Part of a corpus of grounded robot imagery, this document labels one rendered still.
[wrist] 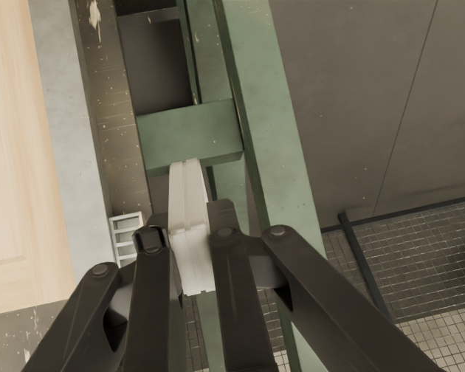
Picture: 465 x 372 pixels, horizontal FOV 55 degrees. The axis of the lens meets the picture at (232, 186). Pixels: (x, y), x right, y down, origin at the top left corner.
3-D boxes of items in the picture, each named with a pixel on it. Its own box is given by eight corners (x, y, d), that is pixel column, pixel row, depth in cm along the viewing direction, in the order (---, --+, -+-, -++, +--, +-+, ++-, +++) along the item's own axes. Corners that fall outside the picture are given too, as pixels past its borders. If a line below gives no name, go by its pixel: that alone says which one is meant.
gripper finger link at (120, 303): (182, 312, 16) (98, 331, 16) (180, 238, 20) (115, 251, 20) (173, 278, 15) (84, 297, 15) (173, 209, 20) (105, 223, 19)
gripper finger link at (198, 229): (187, 229, 16) (207, 225, 16) (184, 159, 23) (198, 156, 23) (204, 294, 17) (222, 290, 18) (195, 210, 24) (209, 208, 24)
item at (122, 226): (144, 212, 58) (140, 210, 55) (154, 265, 58) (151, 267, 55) (114, 218, 58) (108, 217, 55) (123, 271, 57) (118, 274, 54)
